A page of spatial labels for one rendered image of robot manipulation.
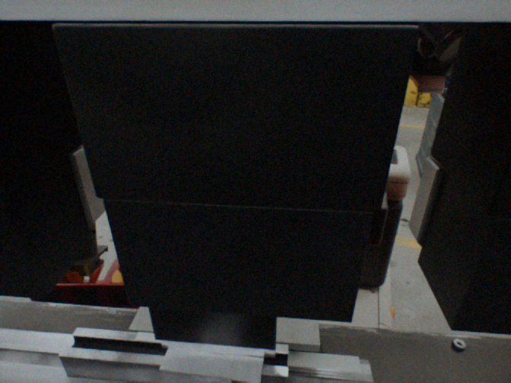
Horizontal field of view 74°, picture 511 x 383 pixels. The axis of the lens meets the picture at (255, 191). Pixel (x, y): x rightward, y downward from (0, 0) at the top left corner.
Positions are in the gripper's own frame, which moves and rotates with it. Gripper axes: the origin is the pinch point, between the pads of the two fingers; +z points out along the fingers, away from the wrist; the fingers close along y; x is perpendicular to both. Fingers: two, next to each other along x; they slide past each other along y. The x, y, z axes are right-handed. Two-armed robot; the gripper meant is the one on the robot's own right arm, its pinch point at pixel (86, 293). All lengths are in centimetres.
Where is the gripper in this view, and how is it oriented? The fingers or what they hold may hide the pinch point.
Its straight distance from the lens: 83.4
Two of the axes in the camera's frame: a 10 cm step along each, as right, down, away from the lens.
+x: 10.0, 0.3, 0.1
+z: -0.3, 9.7, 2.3
